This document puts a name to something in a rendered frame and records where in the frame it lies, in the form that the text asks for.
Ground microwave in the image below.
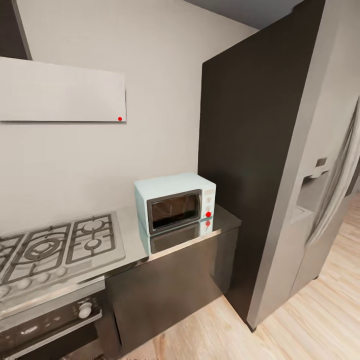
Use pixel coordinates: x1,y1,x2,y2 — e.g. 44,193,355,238
133,172,216,236

